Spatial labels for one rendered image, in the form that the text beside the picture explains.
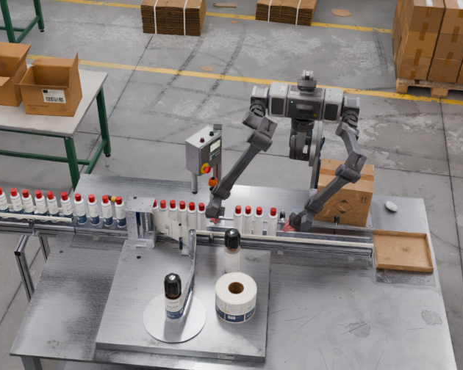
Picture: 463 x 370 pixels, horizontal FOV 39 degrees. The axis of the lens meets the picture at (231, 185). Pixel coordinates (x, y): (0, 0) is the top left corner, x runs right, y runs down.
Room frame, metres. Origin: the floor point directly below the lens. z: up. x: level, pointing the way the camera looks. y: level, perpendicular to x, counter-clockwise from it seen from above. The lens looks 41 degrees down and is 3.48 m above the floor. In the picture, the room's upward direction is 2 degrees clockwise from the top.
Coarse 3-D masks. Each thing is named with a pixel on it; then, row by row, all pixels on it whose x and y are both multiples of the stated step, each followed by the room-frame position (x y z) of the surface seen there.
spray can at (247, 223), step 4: (248, 208) 2.53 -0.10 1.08; (244, 212) 2.54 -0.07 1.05; (248, 212) 2.52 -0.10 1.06; (252, 212) 2.55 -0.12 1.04; (244, 216) 2.52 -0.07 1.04; (248, 216) 2.51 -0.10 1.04; (252, 216) 2.53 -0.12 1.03; (244, 220) 2.52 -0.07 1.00; (248, 220) 2.51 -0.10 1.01; (244, 224) 2.52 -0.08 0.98; (248, 224) 2.51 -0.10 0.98; (244, 228) 2.52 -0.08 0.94; (248, 228) 2.51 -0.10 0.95; (244, 232) 2.52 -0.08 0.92; (248, 232) 2.51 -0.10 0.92
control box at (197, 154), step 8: (208, 128) 2.70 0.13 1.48; (192, 136) 2.64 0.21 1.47; (200, 136) 2.64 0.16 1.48; (208, 136) 2.64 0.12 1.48; (216, 136) 2.65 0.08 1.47; (192, 144) 2.57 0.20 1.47; (200, 144) 2.57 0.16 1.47; (208, 144) 2.59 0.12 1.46; (192, 152) 2.57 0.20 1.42; (200, 152) 2.55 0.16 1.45; (208, 152) 2.59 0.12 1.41; (192, 160) 2.57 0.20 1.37; (200, 160) 2.55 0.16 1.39; (208, 160) 2.59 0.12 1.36; (216, 160) 2.64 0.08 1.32; (192, 168) 2.57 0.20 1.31; (200, 168) 2.55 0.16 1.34
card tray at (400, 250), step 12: (384, 240) 2.56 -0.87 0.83; (396, 240) 2.56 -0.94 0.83; (408, 240) 2.57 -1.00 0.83; (420, 240) 2.57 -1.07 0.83; (384, 252) 2.47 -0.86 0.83; (396, 252) 2.47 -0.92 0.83; (408, 252) 2.48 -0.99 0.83; (420, 252) 2.48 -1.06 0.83; (384, 264) 2.35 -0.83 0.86; (396, 264) 2.35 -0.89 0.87; (408, 264) 2.38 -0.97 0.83; (420, 264) 2.39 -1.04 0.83; (432, 264) 2.36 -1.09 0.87
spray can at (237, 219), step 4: (236, 208) 2.53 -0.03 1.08; (240, 208) 2.53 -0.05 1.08; (236, 212) 2.53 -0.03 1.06; (240, 212) 2.53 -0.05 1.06; (236, 216) 2.51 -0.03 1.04; (240, 216) 2.52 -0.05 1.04; (236, 220) 2.51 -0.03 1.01; (240, 220) 2.52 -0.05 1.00; (236, 224) 2.51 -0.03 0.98; (240, 224) 2.52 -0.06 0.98; (236, 228) 2.51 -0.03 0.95; (240, 228) 2.52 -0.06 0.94; (240, 232) 2.52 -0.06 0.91
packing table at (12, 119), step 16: (80, 80) 4.21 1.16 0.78; (96, 80) 4.22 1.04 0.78; (96, 96) 4.26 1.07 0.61; (0, 112) 3.77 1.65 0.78; (16, 112) 3.77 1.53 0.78; (80, 112) 3.79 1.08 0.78; (0, 128) 3.68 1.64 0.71; (16, 128) 3.60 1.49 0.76; (32, 128) 3.59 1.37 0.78; (48, 128) 3.59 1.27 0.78; (64, 128) 3.60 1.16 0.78; (48, 160) 3.99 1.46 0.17; (64, 160) 3.97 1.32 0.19; (80, 160) 3.96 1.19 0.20; (96, 160) 4.00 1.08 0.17
